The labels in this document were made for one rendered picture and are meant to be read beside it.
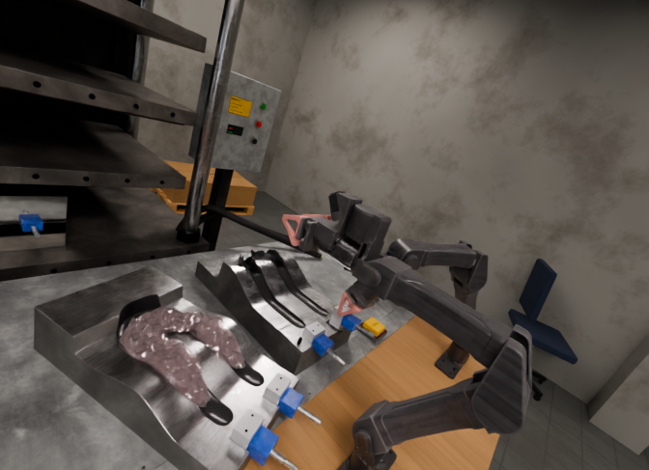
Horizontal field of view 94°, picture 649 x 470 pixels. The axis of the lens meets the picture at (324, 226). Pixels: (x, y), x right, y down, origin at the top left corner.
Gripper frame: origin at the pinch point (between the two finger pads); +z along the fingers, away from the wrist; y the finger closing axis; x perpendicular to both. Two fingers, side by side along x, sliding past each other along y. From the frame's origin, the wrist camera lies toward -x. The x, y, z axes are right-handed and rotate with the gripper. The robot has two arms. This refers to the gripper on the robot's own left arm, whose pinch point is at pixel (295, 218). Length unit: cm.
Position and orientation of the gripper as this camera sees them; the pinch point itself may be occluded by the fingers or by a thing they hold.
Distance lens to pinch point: 70.7
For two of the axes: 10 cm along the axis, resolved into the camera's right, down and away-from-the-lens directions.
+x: -3.0, 9.0, 3.1
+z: -7.1, -4.3, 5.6
